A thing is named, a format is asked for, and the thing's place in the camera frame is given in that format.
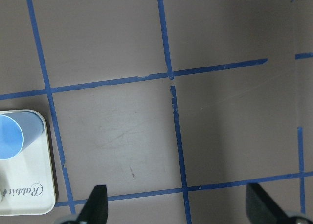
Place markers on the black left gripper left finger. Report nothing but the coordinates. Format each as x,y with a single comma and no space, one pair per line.
96,207

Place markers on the blue plastic ikea cup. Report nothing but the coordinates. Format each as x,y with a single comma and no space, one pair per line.
17,131

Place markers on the white rabbit tray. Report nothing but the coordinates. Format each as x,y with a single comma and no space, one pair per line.
27,181

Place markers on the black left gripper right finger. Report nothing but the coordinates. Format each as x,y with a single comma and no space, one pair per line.
260,206

